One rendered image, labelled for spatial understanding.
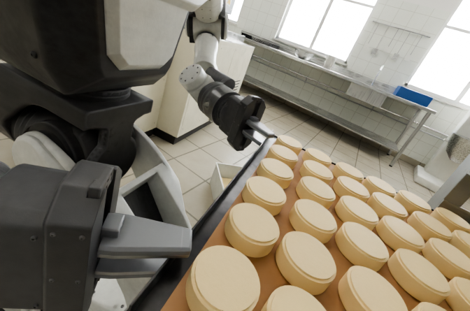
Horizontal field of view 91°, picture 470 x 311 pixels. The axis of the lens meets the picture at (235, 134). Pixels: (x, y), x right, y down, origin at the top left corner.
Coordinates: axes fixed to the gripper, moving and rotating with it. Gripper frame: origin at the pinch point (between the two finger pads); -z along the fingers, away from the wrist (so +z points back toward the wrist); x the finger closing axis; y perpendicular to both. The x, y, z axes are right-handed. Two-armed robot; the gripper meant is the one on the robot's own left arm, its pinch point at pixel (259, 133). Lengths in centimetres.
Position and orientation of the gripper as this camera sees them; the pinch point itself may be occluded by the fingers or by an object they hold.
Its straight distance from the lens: 46.5
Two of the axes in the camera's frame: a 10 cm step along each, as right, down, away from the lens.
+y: 7.4, -0.2, 6.7
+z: -5.8, -5.0, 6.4
